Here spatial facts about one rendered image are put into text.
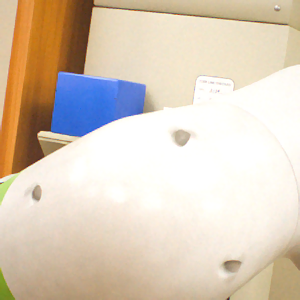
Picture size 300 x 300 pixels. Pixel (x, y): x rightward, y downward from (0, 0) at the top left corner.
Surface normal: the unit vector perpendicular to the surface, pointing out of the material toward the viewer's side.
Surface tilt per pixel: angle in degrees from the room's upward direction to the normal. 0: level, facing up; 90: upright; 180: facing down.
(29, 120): 90
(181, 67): 90
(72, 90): 90
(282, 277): 90
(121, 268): 108
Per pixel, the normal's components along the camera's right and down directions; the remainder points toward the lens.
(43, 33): 0.91, 0.15
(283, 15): -0.40, -0.01
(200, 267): 0.39, 0.30
